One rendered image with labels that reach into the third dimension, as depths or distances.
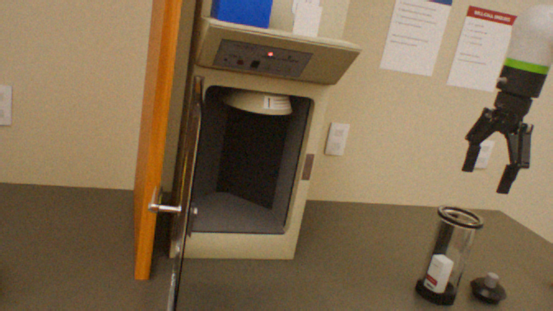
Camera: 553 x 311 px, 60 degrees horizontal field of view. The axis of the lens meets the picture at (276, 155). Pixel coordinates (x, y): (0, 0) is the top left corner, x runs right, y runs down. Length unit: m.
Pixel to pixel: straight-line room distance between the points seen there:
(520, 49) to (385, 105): 0.66
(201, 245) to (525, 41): 0.86
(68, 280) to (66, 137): 0.55
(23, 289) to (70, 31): 0.71
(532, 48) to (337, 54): 0.42
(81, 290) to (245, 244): 0.39
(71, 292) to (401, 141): 1.21
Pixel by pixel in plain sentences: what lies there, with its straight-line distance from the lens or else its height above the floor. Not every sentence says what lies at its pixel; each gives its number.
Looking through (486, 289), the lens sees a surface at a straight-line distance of 1.36.
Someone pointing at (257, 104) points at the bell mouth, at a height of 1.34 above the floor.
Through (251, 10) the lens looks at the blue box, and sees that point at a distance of 0.93.
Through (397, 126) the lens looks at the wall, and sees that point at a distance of 1.76.
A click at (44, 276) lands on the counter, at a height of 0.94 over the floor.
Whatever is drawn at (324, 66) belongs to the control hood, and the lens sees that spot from 1.03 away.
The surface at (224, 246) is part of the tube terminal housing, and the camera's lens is 1.20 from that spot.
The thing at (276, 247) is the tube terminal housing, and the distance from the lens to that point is 1.24.
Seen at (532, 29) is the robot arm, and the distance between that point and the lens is 1.16.
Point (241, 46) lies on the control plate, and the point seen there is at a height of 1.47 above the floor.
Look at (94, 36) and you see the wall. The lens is 1.46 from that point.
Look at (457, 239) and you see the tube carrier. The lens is 1.21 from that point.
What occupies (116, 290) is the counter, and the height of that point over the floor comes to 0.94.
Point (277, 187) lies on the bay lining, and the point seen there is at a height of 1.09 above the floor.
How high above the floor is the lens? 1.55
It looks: 17 degrees down
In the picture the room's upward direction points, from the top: 11 degrees clockwise
